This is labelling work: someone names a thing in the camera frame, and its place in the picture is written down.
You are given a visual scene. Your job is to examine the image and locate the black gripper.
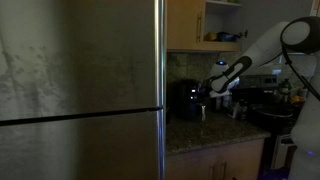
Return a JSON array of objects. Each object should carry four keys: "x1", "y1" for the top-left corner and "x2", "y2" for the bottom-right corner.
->
[{"x1": 199, "y1": 79, "x2": 212, "y2": 95}]

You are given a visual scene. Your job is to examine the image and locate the black air fryer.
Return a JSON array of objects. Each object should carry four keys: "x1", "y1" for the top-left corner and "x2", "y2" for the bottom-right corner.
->
[{"x1": 172, "y1": 79, "x2": 204, "y2": 121}]

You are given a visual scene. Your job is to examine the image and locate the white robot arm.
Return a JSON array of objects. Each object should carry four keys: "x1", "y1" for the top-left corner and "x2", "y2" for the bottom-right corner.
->
[{"x1": 201, "y1": 16, "x2": 320, "y2": 180}]

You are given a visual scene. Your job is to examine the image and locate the yellow item on shelf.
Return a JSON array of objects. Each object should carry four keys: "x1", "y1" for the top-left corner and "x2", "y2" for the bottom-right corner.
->
[{"x1": 204, "y1": 32, "x2": 217, "y2": 41}]

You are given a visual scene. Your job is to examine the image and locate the blue item on shelf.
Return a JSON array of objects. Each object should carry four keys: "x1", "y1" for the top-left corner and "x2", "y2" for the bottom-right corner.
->
[{"x1": 218, "y1": 32, "x2": 237, "y2": 42}]

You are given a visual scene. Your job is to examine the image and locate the wooden upper cabinet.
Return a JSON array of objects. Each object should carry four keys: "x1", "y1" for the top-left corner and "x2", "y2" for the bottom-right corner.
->
[{"x1": 166, "y1": 0, "x2": 240, "y2": 52}]

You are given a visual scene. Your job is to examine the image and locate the wooden cabinet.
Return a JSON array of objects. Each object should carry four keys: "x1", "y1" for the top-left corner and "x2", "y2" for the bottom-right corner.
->
[
  {"x1": 165, "y1": 139, "x2": 264, "y2": 180},
  {"x1": 166, "y1": 0, "x2": 240, "y2": 52}
]

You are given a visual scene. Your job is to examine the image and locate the wooden lower cabinet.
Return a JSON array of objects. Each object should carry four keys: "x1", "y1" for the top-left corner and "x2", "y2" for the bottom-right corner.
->
[{"x1": 165, "y1": 139, "x2": 264, "y2": 180}]

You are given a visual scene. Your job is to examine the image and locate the black stove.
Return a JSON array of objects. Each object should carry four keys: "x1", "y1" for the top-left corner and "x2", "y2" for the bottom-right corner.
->
[{"x1": 231, "y1": 75, "x2": 296, "y2": 169}]

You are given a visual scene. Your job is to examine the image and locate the stainless steel refrigerator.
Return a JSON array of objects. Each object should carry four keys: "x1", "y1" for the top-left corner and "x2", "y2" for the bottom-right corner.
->
[{"x1": 0, "y1": 0, "x2": 166, "y2": 180}]

